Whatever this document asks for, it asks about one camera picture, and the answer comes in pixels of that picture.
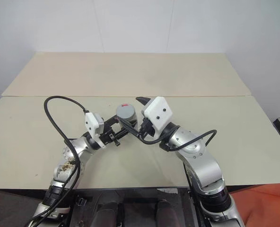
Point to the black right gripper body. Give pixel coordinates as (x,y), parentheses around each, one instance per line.
(146,127)

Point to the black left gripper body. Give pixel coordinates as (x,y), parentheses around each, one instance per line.
(109,137)

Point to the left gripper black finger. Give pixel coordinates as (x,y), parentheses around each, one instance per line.
(111,120)
(124,131)

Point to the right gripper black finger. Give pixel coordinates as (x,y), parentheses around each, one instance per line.
(130,128)
(143,100)

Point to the grey jar lid red mark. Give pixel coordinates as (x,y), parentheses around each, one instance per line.
(125,111)

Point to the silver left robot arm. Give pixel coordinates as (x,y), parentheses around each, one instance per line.
(78,145)

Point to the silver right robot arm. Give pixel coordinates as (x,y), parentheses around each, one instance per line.
(201,160)

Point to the dark rounded shape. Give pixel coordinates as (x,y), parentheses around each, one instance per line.
(108,210)

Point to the orange fabric sheet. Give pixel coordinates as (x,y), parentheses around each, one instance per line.
(260,201)

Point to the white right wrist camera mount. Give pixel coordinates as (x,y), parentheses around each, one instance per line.
(157,113)

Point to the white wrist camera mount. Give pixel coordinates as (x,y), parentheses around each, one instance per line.
(91,123)
(157,113)

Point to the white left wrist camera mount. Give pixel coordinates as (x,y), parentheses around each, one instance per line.
(91,123)

